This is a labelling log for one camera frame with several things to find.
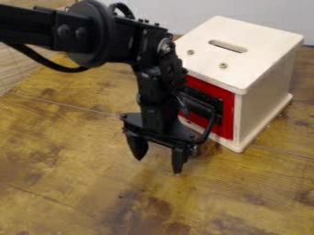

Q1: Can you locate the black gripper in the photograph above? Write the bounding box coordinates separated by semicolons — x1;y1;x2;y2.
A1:
122;50;197;173

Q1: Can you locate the red wooden drawer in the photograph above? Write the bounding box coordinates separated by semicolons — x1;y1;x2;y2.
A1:
181;75;234;140

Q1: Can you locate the black metal drawer handle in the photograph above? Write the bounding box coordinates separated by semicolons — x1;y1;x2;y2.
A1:
177;85;224;145

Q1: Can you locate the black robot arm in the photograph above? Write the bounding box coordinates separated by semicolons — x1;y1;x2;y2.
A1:
0;0;197;173

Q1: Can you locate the white wooden box cabinet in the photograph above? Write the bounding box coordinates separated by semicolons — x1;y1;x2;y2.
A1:
176;16;305;152

